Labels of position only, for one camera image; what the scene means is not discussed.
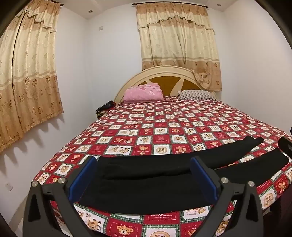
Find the beige curtain behind headboard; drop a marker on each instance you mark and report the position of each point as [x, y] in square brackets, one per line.
[178, 34]

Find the cream wooden headboard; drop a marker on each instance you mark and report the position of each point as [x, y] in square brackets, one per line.
[171, 79]

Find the beige curtain left wall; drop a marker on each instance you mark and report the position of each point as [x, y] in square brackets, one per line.
[29, 87]

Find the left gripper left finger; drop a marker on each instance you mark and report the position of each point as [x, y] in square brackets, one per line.
[39, 218]

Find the striped pillow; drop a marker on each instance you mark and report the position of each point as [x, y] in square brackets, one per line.
[195, 95]

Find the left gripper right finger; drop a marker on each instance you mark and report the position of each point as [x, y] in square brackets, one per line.
[246, 219]

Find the red teddy bear bedspread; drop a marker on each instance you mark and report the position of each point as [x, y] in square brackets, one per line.
[170, 126]

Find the dark bag beside bed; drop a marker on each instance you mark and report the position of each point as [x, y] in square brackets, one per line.
[104, 108]

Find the white wall socket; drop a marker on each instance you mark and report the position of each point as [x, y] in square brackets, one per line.
[9, 187]

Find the pink folded blanket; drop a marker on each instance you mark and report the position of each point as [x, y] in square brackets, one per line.
[142, 93]

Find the black pants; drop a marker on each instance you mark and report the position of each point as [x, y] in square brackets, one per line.
[159, 184]

